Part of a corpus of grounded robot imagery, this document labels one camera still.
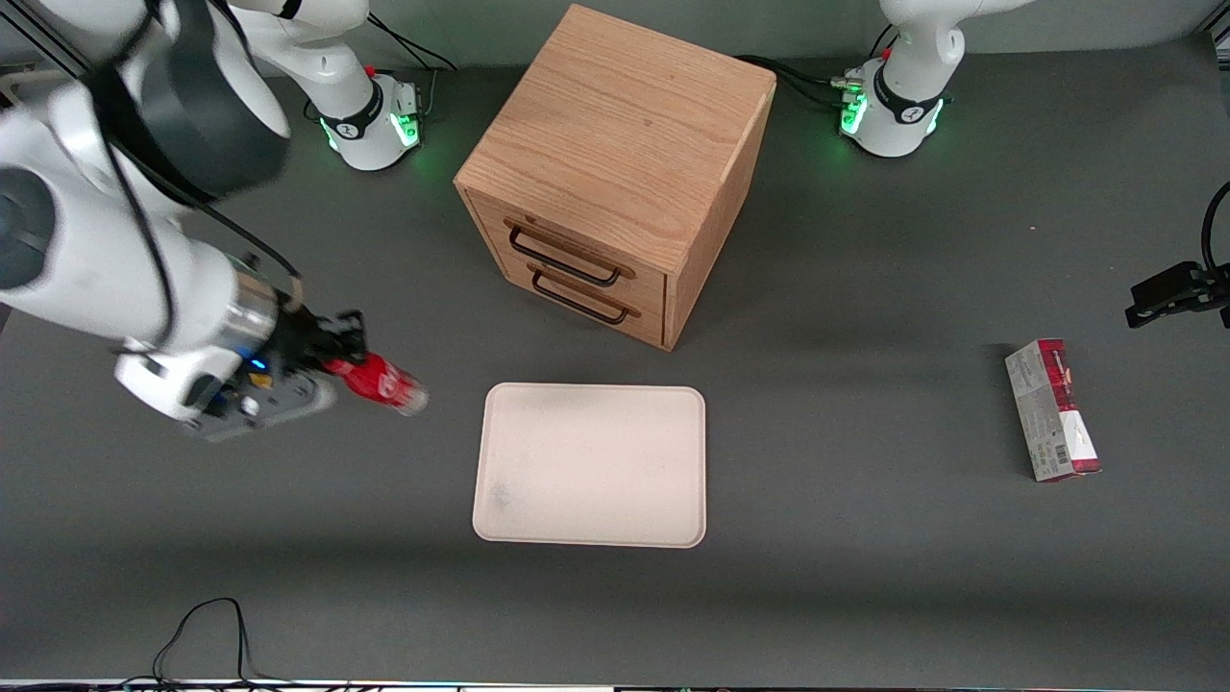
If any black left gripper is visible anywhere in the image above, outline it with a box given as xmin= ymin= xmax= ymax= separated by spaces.
xmin=1125 ymin=261 xmax=1230 ymax=330

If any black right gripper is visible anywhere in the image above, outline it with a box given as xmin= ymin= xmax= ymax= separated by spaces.
xmin=271 ymin=294 xmax=370 ymax=383

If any red coke bottle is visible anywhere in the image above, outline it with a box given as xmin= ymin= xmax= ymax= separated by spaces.
xmin=325 ymin=352 xmax=430 ymax=417

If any cream rectangular tray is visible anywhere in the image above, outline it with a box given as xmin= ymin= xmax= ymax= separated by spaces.
xmin=472 ymin=383 xmax=707 ymax=549

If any red and grey carton box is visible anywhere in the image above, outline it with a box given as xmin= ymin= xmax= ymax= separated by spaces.
xmin=1004 ymin=337 xmax=1102 ymax=482

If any wooden drawer cabinet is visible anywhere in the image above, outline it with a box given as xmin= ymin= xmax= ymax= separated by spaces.
xmin=454 ymin=4 xmax=777 ymax=352

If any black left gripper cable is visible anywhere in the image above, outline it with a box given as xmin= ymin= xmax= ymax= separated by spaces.
xmin=1200 ymin=181 xmax=1230 ymax=272

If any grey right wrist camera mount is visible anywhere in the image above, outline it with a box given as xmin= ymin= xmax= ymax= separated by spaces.
xmin=114 ymin=344 xmax=339 ymax=444

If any black right arm wrist cable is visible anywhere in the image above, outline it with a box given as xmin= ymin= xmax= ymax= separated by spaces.
xmin=91 ymin=0 xmax=307 ymax=349

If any black metal drawer handle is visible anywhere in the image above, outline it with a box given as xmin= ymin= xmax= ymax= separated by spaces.
xmin=529 ymin=268 xmax=631 ymax=326
xmin=506 ymin=225 xmax=625 ymax=288

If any black right arm base cable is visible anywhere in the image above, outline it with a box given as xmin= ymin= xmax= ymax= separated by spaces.
xmin=365 ymin=13 xmax=459 ymax=74

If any black arm base cable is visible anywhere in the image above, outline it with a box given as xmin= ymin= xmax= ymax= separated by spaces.
xmin=734 ymin=54 xmax=866 ymax=109
xmin=365 ymin=13 xmax=459 ymax=74

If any thin black looped cable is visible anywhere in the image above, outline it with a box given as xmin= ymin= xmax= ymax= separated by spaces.
xmin=152 ymin=597 xmax=299 ymax=689

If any black left arm base cable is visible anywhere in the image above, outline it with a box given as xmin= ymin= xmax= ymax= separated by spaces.
xmin=734 ymin=54 xmax=866 ymax=109

